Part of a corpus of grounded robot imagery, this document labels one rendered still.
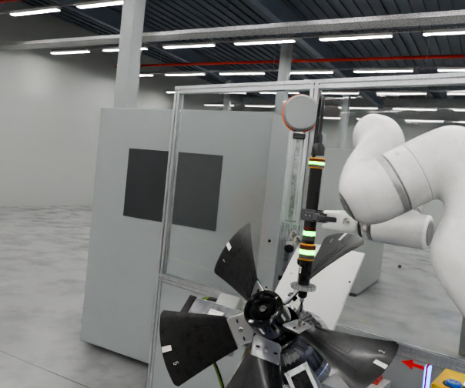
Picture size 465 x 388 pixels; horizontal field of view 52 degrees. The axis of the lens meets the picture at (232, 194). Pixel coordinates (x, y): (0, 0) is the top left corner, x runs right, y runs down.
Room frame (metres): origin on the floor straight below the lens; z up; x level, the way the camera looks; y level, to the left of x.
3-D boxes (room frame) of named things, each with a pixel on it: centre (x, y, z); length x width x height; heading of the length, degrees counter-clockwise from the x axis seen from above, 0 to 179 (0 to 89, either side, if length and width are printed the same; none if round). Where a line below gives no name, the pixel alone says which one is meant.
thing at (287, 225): (1.94, -0.25, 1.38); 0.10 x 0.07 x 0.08; 178
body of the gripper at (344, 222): (1.25, -0.31, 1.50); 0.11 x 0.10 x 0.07; 53
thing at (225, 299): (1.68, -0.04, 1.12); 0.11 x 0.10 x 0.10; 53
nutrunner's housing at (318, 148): (1.32, -0.22, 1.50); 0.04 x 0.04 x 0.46
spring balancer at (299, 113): (2.03, -0.25, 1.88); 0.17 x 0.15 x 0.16; 53
